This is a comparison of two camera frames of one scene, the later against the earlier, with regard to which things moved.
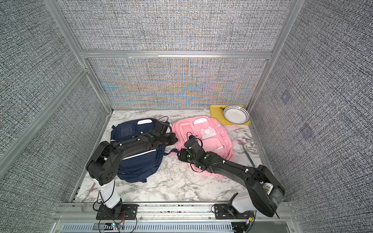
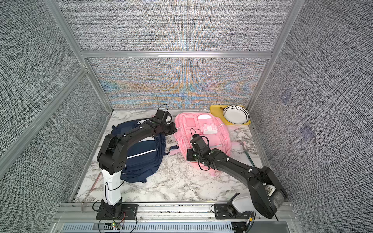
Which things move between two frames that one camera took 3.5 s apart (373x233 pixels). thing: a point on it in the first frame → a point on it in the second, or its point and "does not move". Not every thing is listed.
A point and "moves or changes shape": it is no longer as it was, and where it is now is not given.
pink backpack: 211,133 moves or changes shape
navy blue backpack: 140,163 does not move
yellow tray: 217,111 does not move
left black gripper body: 167,140 → 167,129
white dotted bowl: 236,114 does not move
